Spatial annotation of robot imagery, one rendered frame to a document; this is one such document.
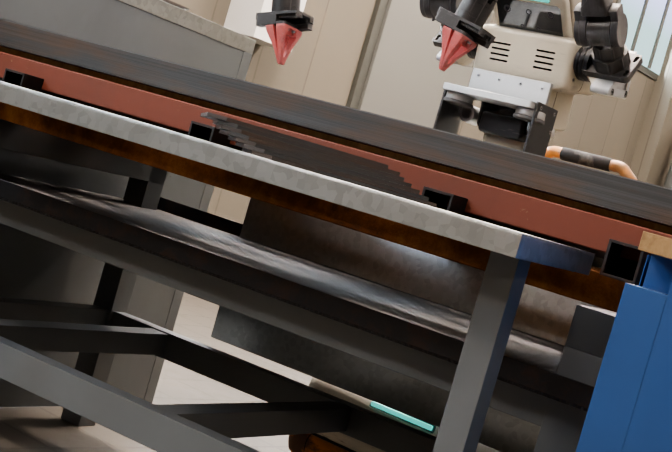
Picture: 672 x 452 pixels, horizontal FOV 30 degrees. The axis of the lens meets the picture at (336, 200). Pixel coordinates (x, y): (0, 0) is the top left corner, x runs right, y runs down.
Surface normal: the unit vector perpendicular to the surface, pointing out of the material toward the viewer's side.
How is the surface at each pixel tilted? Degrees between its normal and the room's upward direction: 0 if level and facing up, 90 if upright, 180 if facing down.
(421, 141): 90
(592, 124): 90
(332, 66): 90
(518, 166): 90
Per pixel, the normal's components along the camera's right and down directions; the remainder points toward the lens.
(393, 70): 0.77, 0.23
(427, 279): -0.50, -0.13
